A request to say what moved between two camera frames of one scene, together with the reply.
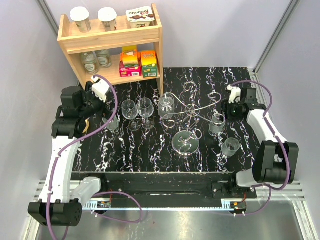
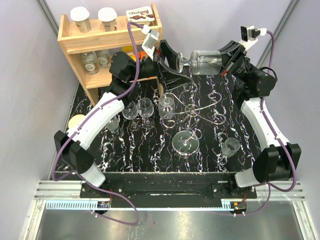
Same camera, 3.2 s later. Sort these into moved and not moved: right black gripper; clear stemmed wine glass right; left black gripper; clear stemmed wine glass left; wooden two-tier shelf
Moved: right black gripper; left black gripper
Not moved: wooden two-tier shelf; clear stemmed wine glass right; clear stemmed wine glass left
